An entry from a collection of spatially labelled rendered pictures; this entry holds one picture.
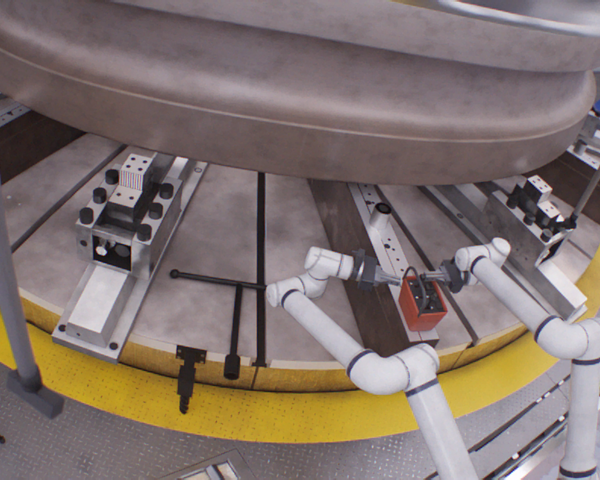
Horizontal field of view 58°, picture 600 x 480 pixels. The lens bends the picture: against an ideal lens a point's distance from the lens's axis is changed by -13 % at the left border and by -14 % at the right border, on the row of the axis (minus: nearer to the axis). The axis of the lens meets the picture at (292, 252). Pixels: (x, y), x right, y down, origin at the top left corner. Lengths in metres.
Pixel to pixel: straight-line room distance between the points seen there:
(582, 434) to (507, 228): 1.50
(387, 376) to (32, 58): 2.05
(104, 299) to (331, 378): 1.10
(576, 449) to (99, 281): 2.02
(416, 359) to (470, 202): 1.78
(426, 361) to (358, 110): 1.11
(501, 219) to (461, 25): 1.33
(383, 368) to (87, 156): 2.21
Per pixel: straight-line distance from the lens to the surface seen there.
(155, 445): 2.67
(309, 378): 2.81
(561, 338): 2.00
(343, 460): 2.77
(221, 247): 2.98
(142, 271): 2.55
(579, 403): 2.16
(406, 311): 2.37
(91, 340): 2.50
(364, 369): 1.89
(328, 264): 2.22
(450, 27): 2.36
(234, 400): 2.82
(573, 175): 4.33
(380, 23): 2.26
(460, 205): 3.61
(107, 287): 2.57
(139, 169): 2.54
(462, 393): 3.21
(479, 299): 3.22
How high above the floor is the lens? 2.41
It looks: 44 degrees down
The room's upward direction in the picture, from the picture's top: 16 degrees clockwise
